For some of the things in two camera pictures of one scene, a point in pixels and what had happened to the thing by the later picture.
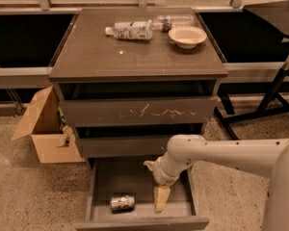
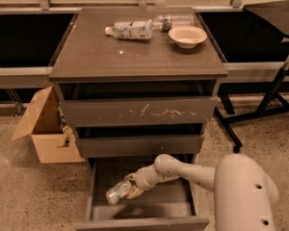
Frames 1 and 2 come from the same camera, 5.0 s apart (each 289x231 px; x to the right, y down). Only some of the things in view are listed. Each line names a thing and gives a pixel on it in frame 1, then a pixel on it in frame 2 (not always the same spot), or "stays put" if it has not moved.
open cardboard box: [44, 127] stays put
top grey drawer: [140, 103] stays put
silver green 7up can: [122, 204] → [118, 192]
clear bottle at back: [165, 22] stays put
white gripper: [162, 176] → [144, 180]
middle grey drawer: [133, 141] stays put
